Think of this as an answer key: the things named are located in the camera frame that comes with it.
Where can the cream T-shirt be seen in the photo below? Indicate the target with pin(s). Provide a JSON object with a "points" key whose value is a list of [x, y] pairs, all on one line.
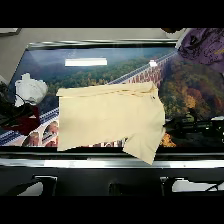
{"points": [[106, 116]]}

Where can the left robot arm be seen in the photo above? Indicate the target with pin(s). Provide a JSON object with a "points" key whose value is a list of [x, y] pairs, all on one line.
{"points": [[10, 110]]}

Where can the white garment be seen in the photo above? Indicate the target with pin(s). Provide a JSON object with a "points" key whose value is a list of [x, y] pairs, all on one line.
{"points": [[30, 90]]}

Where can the red garment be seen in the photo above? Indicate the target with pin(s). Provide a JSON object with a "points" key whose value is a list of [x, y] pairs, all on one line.
{"points": [[23, 123]]}

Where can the purple garment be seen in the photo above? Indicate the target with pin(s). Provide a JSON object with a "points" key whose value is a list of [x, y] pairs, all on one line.
{"points": [[206, 46]]}

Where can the silver frame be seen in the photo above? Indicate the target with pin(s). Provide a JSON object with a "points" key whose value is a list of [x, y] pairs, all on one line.
{"points": [[100, 163]]}

